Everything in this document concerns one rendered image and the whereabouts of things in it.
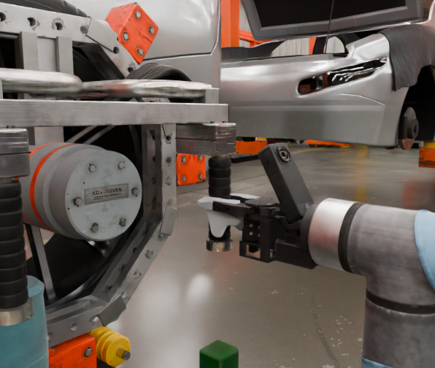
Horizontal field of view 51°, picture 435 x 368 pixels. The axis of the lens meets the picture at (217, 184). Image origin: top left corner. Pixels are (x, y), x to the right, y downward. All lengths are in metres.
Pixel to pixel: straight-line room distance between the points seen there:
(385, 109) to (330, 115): 0.36
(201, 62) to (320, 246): 1.14
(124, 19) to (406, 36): 2.73
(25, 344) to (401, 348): 0.46
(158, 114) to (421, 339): 0.43
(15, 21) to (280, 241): 0.50
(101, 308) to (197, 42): 1.01
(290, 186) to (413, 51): 2.88
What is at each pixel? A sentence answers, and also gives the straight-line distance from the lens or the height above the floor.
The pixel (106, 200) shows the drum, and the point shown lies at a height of 0.84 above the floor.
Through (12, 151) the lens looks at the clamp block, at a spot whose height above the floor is 0.93.
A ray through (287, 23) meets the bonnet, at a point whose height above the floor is 1.78.
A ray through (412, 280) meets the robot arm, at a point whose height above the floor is 0.78.
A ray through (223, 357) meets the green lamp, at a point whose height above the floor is 0.66.
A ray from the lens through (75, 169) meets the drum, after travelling 0.63.
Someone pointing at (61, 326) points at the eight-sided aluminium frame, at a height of 0.61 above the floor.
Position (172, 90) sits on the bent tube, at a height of 1.00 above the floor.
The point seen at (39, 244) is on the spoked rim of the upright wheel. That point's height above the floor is 0.73.
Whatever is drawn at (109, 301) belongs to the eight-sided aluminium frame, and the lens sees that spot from 0.90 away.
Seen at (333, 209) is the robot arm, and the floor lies 0.85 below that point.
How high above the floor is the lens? 0.97
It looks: 9 degrees down
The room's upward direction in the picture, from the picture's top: straight up
